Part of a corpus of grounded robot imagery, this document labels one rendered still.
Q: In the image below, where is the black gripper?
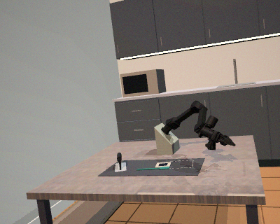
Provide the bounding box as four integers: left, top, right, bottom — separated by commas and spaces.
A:
207, 129, 236, 146

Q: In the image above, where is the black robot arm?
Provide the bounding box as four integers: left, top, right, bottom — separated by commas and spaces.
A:
161, 100, 218, 150

